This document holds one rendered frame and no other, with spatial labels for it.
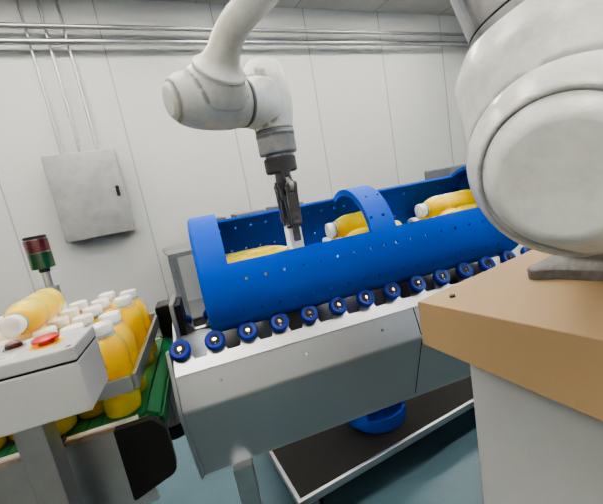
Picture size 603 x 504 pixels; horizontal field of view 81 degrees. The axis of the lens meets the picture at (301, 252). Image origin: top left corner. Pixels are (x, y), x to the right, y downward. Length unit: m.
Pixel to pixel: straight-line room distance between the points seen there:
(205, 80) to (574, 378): 0.68
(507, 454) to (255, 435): 0.55
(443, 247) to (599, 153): 0.70
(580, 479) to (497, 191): 0.43
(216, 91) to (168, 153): 3.50
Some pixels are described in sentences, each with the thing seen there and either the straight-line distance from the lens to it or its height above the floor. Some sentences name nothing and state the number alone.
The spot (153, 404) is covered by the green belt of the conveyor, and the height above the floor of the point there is 0.90.
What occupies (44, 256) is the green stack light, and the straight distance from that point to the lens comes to 1.30.
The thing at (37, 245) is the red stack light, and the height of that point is 1.23.
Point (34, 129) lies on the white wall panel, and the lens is 4.28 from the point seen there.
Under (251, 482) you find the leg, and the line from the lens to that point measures 1.04.
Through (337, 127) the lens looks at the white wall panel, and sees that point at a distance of 4.97.
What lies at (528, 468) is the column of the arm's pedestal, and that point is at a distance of 0.67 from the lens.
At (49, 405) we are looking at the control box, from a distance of 0.64.
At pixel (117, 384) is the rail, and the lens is 0.76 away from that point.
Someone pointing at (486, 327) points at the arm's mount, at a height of 1.06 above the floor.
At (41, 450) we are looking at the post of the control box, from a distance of 0.71.
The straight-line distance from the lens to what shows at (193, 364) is 0.84.
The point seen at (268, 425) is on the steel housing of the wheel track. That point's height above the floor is 0.72.
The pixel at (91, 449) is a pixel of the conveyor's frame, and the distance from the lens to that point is 0.80.
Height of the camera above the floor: 1.26
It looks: 10 degrees down
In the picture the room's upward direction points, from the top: 10 degrees counter-clockwise
